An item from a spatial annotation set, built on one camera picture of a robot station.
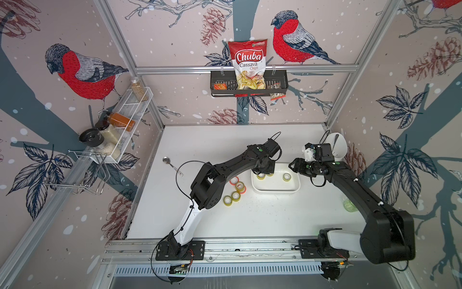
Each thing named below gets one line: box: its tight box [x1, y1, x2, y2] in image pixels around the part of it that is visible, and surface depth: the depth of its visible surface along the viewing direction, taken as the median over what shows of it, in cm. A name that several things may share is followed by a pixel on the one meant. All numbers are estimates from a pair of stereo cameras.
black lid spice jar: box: [78, 128, 113, 153], surface depth 60 cm
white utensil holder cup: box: [326, 132, 348, 162], surface depth 97 cm
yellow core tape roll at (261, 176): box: [256, 173, 267, 181], surface depth 97 cm
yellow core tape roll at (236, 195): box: [231, 190, 242, 203], surface depth 90 cm
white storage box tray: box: [250, 162, 301, 194], surface depth 96 cm
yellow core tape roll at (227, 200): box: [223, 195, 233, 207], surface depth 89 cm
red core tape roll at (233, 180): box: [229, 175, 240, 187], surface depth 97 cm
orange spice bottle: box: [105, 111, 136, 132], surface depth 74 cm
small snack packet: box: [270, 82, 287, 102], surface depth 92 cm
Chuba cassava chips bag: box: [227, 39, 268, 90], surface depth 85 cm
